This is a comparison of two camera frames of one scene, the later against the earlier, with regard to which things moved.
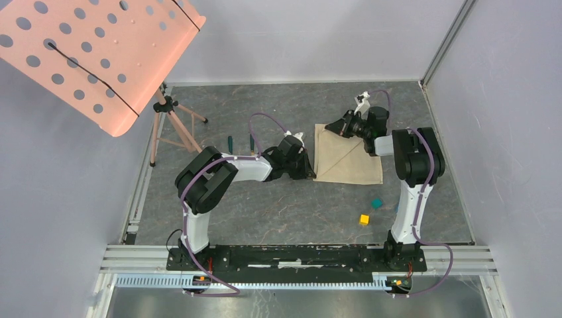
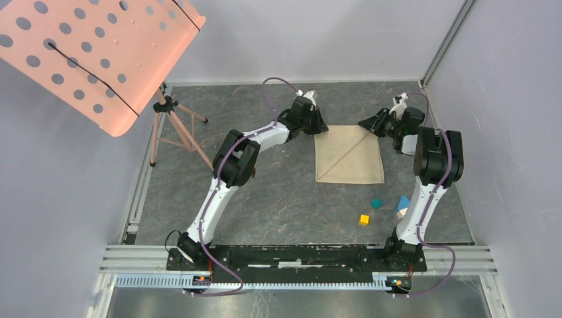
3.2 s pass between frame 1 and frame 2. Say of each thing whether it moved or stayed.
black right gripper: moved
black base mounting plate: stayed
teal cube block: stayed
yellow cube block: stayed
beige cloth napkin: stayed
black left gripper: moved
